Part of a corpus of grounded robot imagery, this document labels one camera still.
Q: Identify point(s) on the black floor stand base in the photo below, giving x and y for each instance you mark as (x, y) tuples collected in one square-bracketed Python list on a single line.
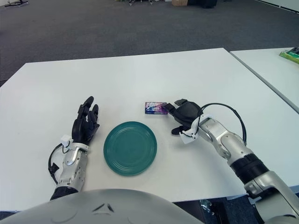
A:
[(16, 3)]

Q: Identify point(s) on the green flat box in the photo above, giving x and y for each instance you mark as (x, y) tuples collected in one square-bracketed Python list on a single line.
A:
[(290, 56)]

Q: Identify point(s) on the black wheeled cart base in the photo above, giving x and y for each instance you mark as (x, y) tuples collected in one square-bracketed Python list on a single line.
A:
[(140, 1)]

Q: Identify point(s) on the grey robot torso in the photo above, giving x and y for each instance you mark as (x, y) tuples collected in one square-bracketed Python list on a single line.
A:
[(105, 210)]

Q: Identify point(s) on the brown cardboard box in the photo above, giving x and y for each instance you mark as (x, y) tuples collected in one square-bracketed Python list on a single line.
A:
[(180, 2)]

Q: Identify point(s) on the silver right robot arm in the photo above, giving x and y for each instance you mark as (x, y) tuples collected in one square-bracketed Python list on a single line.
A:
[(233, 140)]

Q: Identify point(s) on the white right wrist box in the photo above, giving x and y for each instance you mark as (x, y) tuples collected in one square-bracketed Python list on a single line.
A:
[(188, 138)]

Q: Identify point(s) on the blue purple gum pack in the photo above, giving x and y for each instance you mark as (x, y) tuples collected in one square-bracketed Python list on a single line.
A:
[(154, 108)]

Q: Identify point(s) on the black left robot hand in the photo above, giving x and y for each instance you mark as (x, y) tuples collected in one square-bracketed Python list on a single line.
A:
[(81, 130)]

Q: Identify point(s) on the green round plate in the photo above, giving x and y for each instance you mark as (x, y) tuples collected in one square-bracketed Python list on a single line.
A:
[(130, 149)]

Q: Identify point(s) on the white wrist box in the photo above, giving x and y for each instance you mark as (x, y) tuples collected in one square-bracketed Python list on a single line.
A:
[(188, 138), (65, 140)]

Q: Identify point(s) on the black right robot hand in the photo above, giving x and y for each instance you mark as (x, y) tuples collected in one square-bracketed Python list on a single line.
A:
[(187, 112)]

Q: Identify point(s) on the black case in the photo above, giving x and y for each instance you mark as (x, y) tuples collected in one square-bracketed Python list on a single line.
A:
[(203, 3)]

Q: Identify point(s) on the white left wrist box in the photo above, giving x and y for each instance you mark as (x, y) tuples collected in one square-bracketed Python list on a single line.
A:
[(65, 140)]

